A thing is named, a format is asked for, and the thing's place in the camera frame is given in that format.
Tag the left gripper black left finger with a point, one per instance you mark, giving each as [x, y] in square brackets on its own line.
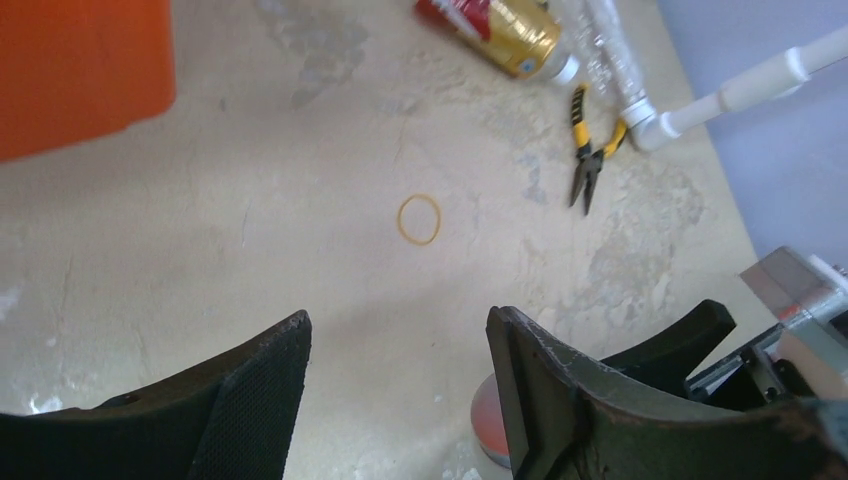
[229, 417]

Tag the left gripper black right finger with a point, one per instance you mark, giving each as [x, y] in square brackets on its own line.
[569, 416]

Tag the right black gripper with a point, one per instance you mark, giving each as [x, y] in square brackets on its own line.
[750, 377]

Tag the large clear bottle white cap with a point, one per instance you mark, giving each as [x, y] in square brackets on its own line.
[487, 422]

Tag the red gold snack wrapper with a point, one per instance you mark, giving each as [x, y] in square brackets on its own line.
[522, 38]

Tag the orange plastic bin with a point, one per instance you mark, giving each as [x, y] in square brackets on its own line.
[76, 70]

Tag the rubber band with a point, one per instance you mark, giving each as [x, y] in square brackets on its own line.
[419, 219]

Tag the white PVC diagonal pole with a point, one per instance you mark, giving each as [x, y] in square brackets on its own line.
[776, 77]

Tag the crumpled clear bottle white cap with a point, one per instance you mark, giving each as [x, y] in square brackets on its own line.
[609, 63]

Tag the yellow handle pliers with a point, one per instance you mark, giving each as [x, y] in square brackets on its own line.
[590, 160]

